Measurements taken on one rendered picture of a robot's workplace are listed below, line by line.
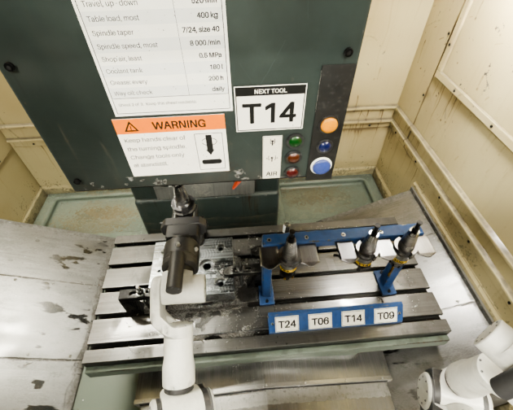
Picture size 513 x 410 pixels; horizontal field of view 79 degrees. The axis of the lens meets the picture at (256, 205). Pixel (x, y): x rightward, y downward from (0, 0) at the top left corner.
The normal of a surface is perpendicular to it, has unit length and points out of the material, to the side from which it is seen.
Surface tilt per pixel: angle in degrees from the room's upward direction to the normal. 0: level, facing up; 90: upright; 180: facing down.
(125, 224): 0
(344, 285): 0
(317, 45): 90
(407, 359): 24
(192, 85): 90
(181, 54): 90
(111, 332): 0
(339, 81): 90
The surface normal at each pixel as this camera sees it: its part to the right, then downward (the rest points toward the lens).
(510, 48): -1.00, 0.07
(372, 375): 0.12, -0.68
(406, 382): -0.41, -0.59
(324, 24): 0.08, 0.74
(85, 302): 0.40, -0.64
